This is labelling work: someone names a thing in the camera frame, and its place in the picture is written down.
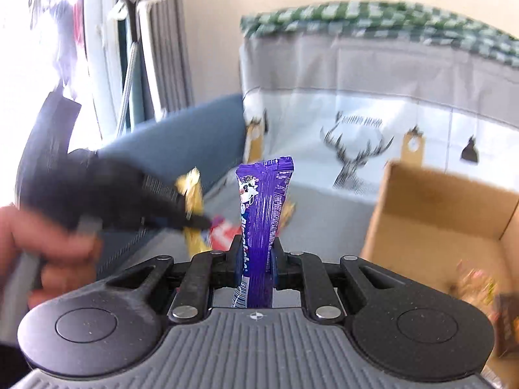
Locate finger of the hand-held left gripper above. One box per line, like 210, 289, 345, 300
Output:
140, 173, 213, 230
142, 216, 185, 233

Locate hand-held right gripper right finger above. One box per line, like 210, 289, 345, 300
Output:
272, 237, 412, 324

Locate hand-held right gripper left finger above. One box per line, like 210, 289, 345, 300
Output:
99, 237, 241, 324

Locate yellow bar packet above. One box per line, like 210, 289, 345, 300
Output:
175, 168, 213, 256

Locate purple bar packet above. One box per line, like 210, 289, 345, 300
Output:
231, 156, 295, 309

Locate brown cardboard box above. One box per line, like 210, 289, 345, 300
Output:
361, 161, 519, 373

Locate person's left hand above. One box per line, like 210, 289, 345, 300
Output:
0, 206, 104, 311

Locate red white snack packet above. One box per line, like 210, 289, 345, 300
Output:
205, 217, 244, 252

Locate blue cushion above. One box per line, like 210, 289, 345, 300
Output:
95, 93, 248, 280

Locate mop with metal pole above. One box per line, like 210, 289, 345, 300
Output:
106, 0, 191, 138

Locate grey curtain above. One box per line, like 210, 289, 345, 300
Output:
136, 0, 194, 120

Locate pale peanut snack packet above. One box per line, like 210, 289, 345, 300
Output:
454, 259, 499, 304

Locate dark brown chocolate packet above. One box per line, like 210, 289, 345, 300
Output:
492, 294, 519, 357

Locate green checked cloth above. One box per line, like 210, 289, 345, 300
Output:
240, 0, 519, 69

